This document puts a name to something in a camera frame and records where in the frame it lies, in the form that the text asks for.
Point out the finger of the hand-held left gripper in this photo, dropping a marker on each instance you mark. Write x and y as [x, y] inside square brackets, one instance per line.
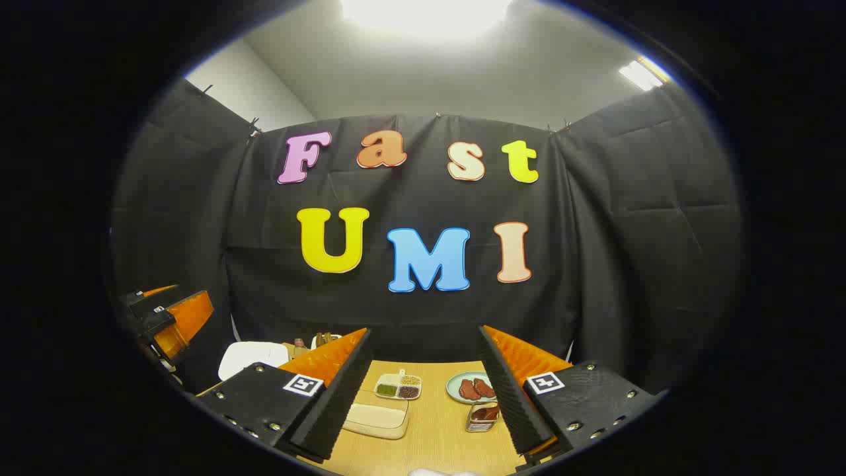
[149, 299]
[192, 317]

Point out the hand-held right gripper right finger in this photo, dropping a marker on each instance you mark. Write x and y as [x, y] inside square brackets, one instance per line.
[509, 396]

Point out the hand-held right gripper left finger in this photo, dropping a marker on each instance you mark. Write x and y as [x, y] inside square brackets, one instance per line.
[344, 396]

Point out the white rice cooker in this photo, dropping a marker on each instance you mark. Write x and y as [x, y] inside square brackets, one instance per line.
[251, 357]

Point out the red steak piece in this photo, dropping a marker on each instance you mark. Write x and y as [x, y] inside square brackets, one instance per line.
[468, 390]
[484, 387]

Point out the pale green plate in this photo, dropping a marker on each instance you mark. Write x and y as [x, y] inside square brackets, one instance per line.
[455, 390]

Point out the white divided dish of beans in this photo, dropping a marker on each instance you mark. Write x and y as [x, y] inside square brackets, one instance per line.
[398, 387]

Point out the white toaster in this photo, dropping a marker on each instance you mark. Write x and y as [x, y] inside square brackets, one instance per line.
[337, 338]

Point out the clear plastic bottle red label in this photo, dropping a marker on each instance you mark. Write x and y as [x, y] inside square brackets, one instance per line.
[299, 344]

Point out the white rounded object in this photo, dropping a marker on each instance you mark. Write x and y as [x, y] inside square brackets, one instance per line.
[443, 472]

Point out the black backdrop cloth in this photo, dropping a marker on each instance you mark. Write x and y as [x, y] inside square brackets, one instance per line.
[595, 264]

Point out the ceiling light panel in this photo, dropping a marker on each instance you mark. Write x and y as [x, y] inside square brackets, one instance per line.
[642, 73]
[426, 13]

